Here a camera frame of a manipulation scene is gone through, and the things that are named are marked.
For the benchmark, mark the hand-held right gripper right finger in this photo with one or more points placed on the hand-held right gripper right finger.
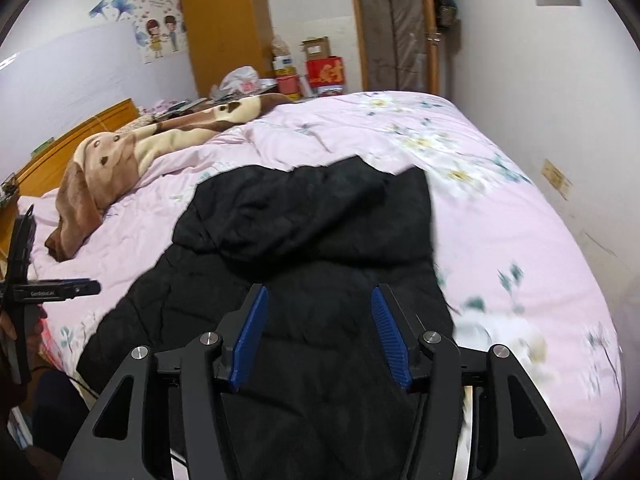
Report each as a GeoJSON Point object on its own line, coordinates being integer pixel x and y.
{"type": "Point", "coordinates": [392, 340]}

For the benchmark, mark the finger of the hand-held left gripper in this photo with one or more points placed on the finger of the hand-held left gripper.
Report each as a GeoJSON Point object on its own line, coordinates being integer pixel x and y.
{"type": "Point", "coordinates": [80, 289]}

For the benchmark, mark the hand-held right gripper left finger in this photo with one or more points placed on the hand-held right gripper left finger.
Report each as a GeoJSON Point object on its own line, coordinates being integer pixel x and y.
{"type": "Point", "coordinates": [248, 340]}

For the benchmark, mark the black puffer jacket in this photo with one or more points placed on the black puffer jacket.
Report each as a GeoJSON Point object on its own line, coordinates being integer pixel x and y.
{"type": "Point", "coordinates": [310, 240]}

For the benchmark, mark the person's left hand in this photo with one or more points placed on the person's left hand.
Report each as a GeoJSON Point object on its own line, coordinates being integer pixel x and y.
{"type": "Point", "coordinates": [35, 332]}

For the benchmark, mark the wooden headboard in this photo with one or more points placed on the wooden headboard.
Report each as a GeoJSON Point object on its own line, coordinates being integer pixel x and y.
{"type": "Point", "coordinates": [75, 140]}

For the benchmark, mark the person's dark trousers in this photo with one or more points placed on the person's dark trousers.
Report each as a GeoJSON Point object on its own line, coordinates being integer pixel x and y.
{"type": "Point", "coordinates": [55, 410]}

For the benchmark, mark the brown dog print blanket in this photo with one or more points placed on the brown dog print blanket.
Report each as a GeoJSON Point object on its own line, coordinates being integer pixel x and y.
{"type": "Point", "coordinates": [115, 160]}

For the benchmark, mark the bed with pink floral duvet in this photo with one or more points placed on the bed with pink floral duvet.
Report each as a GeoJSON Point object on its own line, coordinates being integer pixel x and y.
{"type": "Point", "coordinates": [500, 240]}

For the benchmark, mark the small red box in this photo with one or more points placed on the small red box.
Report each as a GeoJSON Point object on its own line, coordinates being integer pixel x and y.
{"type": "Point", "coordinates": [288, 87]}

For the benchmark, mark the dark printed box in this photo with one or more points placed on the dark printed box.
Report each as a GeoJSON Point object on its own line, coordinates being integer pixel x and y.
{"type": "Point", "coordinates": [330, 92]}

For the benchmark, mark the white plastic bag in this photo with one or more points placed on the white plastic bag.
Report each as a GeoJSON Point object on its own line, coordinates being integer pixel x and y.
{"type": "Point", "coordinates": [240, 80]}

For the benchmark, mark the large red gift box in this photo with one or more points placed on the large red gift box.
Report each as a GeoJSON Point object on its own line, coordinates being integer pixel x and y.
{"type": "Point", "coordinates": [325, 72]}

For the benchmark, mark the blue and white box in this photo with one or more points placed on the blue and white box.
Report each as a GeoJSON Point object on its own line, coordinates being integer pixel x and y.
{"type": "Point", "coordinates": [283, 65]}

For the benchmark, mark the clear plastic bag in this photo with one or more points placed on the clear plastic bag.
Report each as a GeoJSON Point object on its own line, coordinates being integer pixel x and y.
{"type": "Point", "coordinates": [280, 46]}

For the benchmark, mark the wooden wardrobe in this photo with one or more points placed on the wooden wardrobe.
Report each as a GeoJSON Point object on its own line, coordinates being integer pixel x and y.
{"type": "Point", "coordinates": [225, 30]}

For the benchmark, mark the cardboard box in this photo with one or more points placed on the cardboard box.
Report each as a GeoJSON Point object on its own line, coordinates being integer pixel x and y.
{"type": "Point", "coordinates": [316, 47]}

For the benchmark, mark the wooden door with screen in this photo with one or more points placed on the wooden door with screen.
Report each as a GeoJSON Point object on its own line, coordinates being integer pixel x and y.
{"type": "Point", "coordinates": [395, 25]}

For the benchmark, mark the yellowed wall plate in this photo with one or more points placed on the yellowed wall plate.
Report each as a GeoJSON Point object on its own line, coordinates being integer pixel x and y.
{"type": "Point", "coordinates": [557, 179]}

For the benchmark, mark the cartoon couple wall poster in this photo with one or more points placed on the cartoon couple wall poster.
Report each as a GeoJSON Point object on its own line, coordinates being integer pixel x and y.
{"type": "Point", "coordinates": [157, 40]}

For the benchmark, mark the blue flower wall sticker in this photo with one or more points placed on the blue flower wall sticker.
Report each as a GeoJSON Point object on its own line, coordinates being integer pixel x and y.
{"type": "Point", "coordinates": [117, 7]}

